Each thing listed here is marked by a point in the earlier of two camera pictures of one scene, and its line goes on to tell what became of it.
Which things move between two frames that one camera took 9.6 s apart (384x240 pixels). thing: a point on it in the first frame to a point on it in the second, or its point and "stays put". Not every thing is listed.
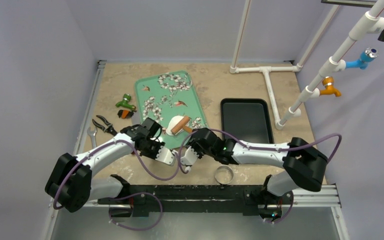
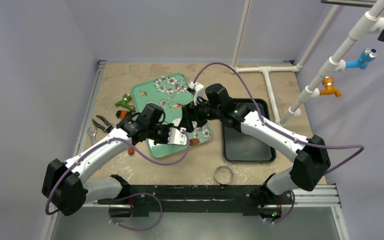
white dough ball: (173, 121) stays put
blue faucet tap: (368, 55) stays put
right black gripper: (194, 145) to (191, 114)
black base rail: (168, 200) stays put
